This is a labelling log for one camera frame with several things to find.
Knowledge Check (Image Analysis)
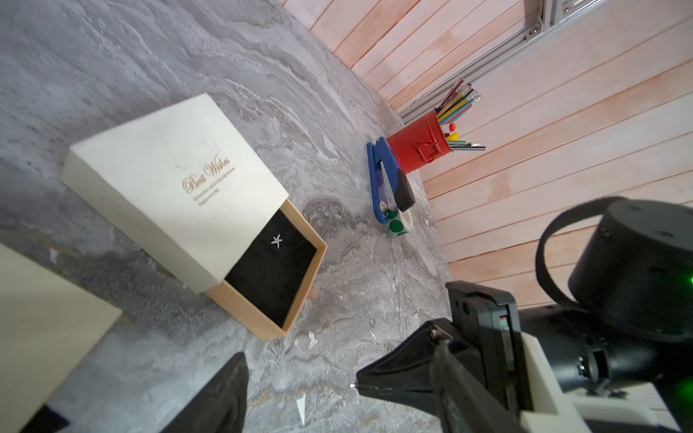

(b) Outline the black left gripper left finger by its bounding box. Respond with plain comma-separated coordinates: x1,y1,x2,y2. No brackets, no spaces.
162,352,249,432

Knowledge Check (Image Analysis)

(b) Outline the coloured pencils bundle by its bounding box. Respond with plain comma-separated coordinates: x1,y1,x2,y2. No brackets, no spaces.
435,79,485,152

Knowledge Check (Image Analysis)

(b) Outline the cream small gift box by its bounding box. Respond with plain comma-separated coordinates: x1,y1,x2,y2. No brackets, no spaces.
61,94,328,340

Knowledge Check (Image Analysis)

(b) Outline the cream drawer jewelry box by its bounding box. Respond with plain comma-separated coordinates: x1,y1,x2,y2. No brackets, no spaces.
1,246,122,432

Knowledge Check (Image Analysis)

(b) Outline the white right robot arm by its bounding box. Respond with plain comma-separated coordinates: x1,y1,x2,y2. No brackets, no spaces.
356,197,692,432

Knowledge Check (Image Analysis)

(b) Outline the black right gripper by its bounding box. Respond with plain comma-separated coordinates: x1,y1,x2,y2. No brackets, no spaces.
356,281,533,416

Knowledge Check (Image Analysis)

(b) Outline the red pencil cup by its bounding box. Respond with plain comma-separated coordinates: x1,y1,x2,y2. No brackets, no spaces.
386,110,452,174

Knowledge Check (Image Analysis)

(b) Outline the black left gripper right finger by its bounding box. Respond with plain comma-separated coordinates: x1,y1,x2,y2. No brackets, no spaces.
430,340,524,432

